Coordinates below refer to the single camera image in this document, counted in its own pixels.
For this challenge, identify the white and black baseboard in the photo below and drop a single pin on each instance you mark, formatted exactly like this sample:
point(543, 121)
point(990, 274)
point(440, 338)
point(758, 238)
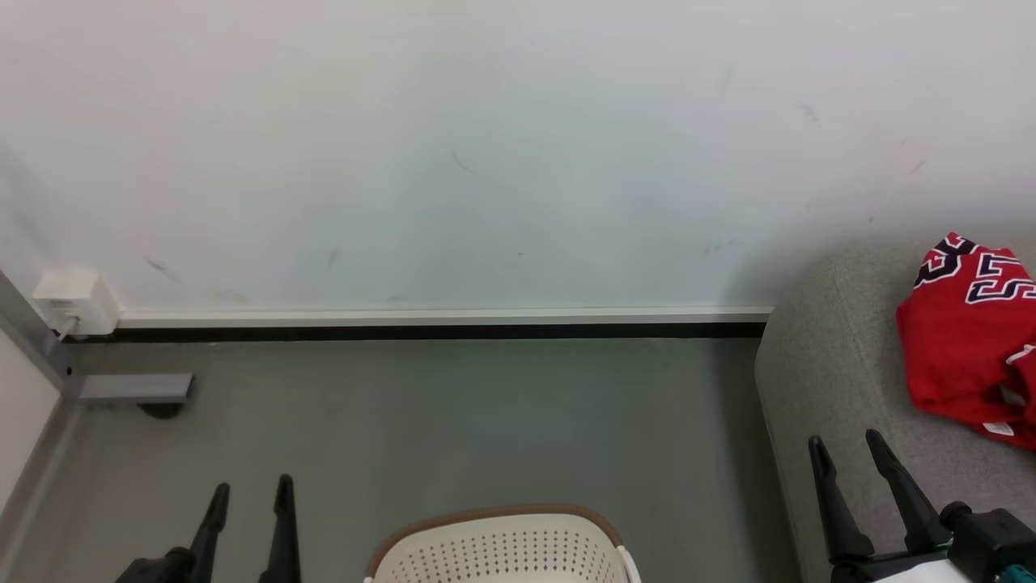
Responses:
point(445, 322)

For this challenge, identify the white wall socket box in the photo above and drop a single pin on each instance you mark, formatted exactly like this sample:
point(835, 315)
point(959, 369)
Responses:
point(77, 301)

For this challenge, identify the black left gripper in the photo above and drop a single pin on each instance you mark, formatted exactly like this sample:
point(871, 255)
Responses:
point(162, 569)

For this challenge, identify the light grey fabric sofa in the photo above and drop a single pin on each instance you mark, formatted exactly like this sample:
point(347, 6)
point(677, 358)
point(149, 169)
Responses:
point(834, 364)

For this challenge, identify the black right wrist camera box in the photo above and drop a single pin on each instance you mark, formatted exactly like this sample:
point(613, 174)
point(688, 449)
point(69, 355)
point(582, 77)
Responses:
point(991, 538)

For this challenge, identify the white perforated laundry basket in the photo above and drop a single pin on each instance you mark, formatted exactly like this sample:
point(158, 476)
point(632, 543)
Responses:
point(502, 555)

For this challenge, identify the grey metal partition foot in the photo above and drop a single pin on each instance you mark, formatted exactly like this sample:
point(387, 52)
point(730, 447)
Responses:
point(133, 389)

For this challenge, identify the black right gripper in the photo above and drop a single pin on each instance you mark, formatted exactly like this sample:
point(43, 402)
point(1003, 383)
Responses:
point(858, 569)

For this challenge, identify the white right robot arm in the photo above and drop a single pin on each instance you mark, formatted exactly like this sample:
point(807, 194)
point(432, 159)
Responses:
point(923, 573)

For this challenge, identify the black caster wheel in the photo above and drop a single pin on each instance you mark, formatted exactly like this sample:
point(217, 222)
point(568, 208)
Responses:
point(162, 410)

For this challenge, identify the red jersey with black print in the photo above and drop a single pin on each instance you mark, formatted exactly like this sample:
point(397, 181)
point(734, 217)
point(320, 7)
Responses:
point(955, 356)

